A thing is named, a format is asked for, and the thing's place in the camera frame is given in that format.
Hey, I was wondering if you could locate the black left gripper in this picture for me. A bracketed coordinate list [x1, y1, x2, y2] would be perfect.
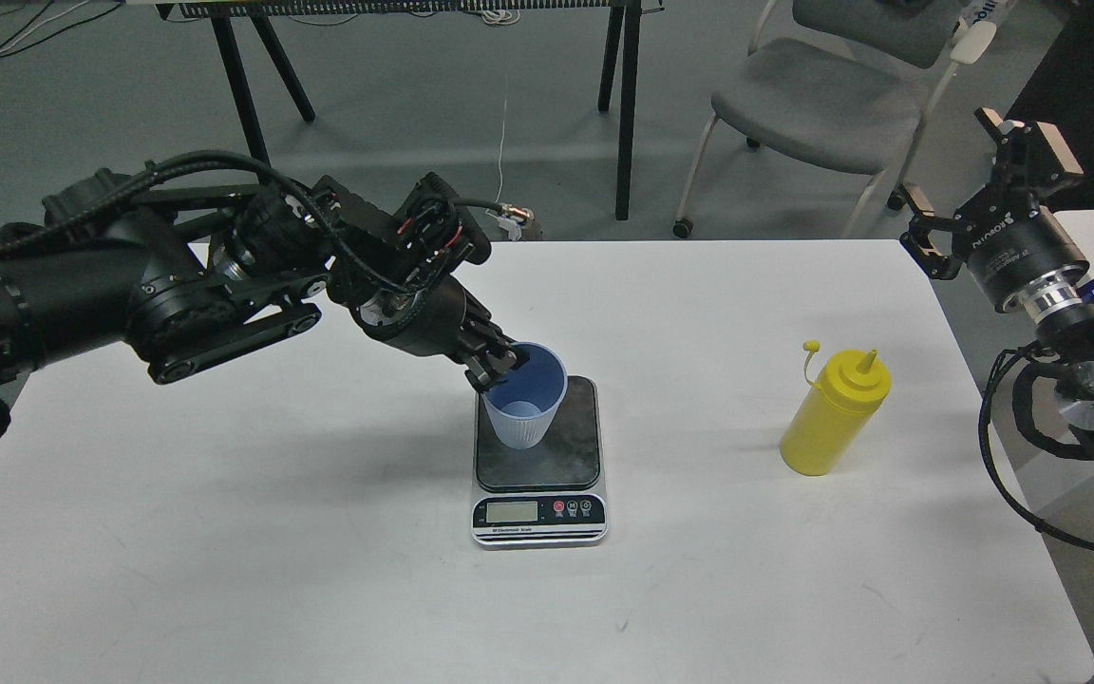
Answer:
[350, 275, 529, 392]

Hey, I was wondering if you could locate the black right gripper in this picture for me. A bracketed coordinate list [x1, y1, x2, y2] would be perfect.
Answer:
[900, 107, 1091, 313]

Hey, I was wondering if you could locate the light blue plastic cup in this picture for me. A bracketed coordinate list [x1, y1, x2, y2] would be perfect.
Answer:
[481, 341, 568, 449]

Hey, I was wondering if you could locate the yellow squeeze bottle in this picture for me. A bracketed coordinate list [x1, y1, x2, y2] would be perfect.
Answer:
[779, 339, 893, 477]

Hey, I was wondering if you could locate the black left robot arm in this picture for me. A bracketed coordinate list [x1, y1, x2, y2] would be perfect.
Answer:
[0, 150, 529, 438]

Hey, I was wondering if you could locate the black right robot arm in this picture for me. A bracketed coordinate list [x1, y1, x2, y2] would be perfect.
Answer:
[889, 107, 1094, 553]

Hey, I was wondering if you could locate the digital kitchen scale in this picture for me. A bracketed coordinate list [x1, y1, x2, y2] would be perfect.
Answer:
[470, 375, 612, 549]

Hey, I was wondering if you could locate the white power adapter plug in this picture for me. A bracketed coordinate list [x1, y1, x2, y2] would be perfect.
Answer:
[496, 209, 544, 242]

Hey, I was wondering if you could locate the grey office chair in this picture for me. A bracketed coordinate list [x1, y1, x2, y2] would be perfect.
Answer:
[672, 1, 997, 237]

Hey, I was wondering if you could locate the black-legged background table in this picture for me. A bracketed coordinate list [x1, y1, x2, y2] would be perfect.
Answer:
[156, 0, 667, 221]

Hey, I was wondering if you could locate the white cable on floor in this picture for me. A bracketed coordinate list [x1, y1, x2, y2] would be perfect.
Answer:
[485, 71, 513, 219]

